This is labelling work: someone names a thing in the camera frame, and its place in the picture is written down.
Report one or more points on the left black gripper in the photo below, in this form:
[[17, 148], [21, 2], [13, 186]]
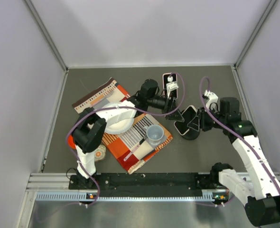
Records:
[[169, 104]]

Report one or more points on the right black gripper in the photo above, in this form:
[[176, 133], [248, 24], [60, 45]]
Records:
[[199, 122]]

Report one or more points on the black round base clamp stand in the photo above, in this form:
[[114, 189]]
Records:
[[191, 135]]

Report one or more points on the pink case smartphone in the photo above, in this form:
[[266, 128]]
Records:
[[164, 80]]

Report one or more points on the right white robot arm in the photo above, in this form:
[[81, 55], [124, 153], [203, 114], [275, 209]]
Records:
[[261, 197]]

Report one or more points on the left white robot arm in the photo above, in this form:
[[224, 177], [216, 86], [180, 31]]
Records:
[[87, 133]]

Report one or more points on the light blue mug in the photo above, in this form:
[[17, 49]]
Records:
[[154, 134]]

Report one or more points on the orange patterned cloth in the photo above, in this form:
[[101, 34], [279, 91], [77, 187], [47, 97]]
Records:
[[121, 144]]

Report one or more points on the crocheted pastel coaster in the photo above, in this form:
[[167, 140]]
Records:
[[99, 153]]

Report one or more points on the orange bowl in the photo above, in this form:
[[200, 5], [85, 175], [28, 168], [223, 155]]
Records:
[[70, 142]]

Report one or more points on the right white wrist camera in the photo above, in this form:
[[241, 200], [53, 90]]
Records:
[[210, 99]]

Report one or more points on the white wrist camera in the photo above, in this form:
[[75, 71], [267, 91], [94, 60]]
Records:
[[210, 99], [171, 85]]

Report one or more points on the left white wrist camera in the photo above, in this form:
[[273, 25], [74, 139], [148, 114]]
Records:
[[171, 85]]

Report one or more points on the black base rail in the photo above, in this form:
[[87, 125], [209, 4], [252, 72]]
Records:
[[189, 184]]

